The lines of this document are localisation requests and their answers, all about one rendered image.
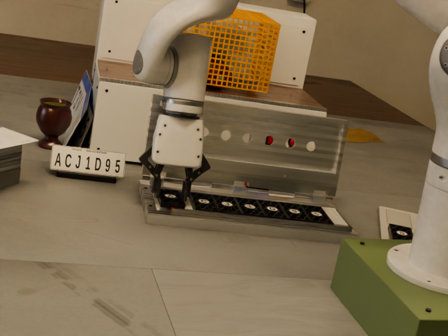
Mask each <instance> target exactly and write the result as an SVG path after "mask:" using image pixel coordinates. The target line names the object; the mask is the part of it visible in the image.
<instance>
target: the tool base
mask: <svg viewBox="0 0 448 336"><path fill-rule="evenodd" d="M142 179H146V180H148V181H146V180H139V186H138V189H139V194H140V198H141V203H142V206H143V212H144V215H145V220H146V224H153V225H166V226H172V227H185V228H192V229H204V230H212V231H224V232H231V233H244V234H250V235H263V236H270V237H282V238H290V239H302V240H309V241H322V242H328V243H341V240H342V238H359V234H358V233H357V232H354V230H353V229H352V231H340V230H332V229H321V228H314V227H302V226H295V225H283V224H276V223H264V222H258V221H246V220H238V219H226V218H220V217H208V216H201V215H189V214H182V213H172V212H171V211H164V210H157V209H156V206H155V202H154V199H153V194H152V192H151V189H152V186H153V176H152V174H150V176H149V177H148V176H142ZM164 182H170V183H164ZM174 183H181V184H183V180H176V179H166V178H164V177H163V176H162V175H161V189H168V190H174V191H182V188H183V185H181V184H174ZM144 187H147V188H148V189H145V188H144ZM211 187H216V188H222V189H216V188H210V189H208V188H201V187H191V192H193V193H204V194H210V195H221V196H228V197H240V198H246V199H259V200H265V201H276V202H283V203H294V204H300V205H310V206H317V207H328V208H334V209H336V206H333V205H332V204H331V202H330V201H332V200H333V198H332V197H326V196H324V194H318V193H314V194H311V195H304V194H298V193H295V195H294V198H289V197H278V196H271V195H267V194H263V193H268V192H269V191H268V190H264V189H252V188H246V186H245V185H238V184H234V185H232V186H229V185H218V184H212V186H211ZM227 189H231V190H227ZM246 191H251V192H258V193H251V192H246ZM297 197H304V198H309V199H304V198H297ZM326 200H328V201H326ZM149 205H152V207H150V206H149Z"/></svg>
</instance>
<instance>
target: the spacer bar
mask: <svg viewBox="0 0 448 336"><path fill-rule="evenodd" d="M322 208H323V210H324V211H325V212H326V214H327V215H328V216H329V218H330V219H331V220H332V222H333V223H334V225H342V226H348V224H346V222H345V221H344V220H343V218H342V217H341V216H340V214H338V212H337V211H336V210H335V209H334V208H328V207H322Z"/></svg>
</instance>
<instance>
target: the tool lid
mask: <svg viewBox="0 0 448 336"><path fill-rule="evenodd" d="M161 100H164V98H163V95H162V94H156V93H153V94H152V99H151V108H150V113H149V122H148V127H147V136H146V141H145V150H144V152H146V150H148V148H150V146H152V141H153V135H154V132H155V127H156V124H157V120H158V117H159V114H163V112H166V110H165V109H163V107H162V106H160V101H161ZM203 103H204V106H203V114H202V115H200V114H197V117H200V118H199V119H202V120H203V123H204V127H205V128H207V129H208V131H209V132H208V135H207V136H206V137H204V139H203V154H204V156H205V158H206V160H207V161H208V163H209V164H210V166H211V168H210V169H209V170H208V171H206V172H204V173H202V174H201V175H200V176H198V178H196V179H195V180H194V181H193V182H192V184H191V186H192V187H201V188H208V189H210V188H211V186H212V183H222V184H228V185H234V181H242V182H247V186H248V187H256V188H262V189H267V190H268V191H269V192H268V194H267V195H271V196H278V197H289V198H294V195H295V192H297V193H308V194H314V190H317V191H326V192H325V194H326V195H327V196H332V197H335V194H336V190H337V184H338V179H339V172H340V168H341V162H342V158H343V151H344V146H345V140H346V136H347V129H348V124H349V121H348V120H345V119H336V118H330V117H322V116H316V115H307V114H302V113H292V112H287V111H278V110H272V109H263V108H258V107H249V106H243V105H234V104H228V103H220V102H214V101H205V100H204V102H203ZM225 130H227V131H229V132H230V138H228V139H226V140H224V139H222V138H221V134H222V132H223V131H225ZM246 133H250V134H251V136H252V139H251V141H250V142H248V143H246V142H244V141H243V136H244V134H246ZM267 136H272V138H273V142H272V144H270V145H266V144H265V142H264V140H265V138H266V137H267ZM288 139H293V140H294V146H292V147H291V148H288V147H286V144H285V143H286V141H287V140H288ZM310 141H313V142H314V143H315V148H314V149H313V150H311V151H309V150H308V149H307V144H308V142H310ZM162 172H163V173H165V177H170V178H176V179H184V180H185V178H186V174H185V168H184V167H176V166H170V165H164V167H163V170H162Z"/></svg>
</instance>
